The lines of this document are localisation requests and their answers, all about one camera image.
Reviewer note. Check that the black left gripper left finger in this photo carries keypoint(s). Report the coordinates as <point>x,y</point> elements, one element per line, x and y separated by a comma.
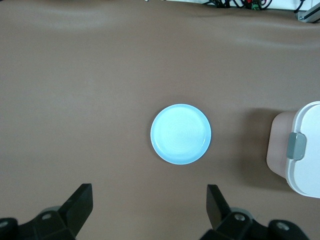
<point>62,220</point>

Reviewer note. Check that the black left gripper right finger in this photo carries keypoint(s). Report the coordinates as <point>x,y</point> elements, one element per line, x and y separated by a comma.
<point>225,225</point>

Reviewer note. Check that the light blue round plate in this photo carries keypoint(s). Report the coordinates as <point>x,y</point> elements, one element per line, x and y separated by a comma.
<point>181,133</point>

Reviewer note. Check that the grey box latch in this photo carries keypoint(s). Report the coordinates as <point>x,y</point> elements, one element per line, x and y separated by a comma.
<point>296,146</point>

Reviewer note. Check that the white lidded storage box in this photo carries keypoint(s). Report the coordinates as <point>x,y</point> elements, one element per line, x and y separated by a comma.
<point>310,150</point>

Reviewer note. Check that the aluminium profile bracket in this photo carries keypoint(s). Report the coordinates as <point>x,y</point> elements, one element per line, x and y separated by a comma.
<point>308,16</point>

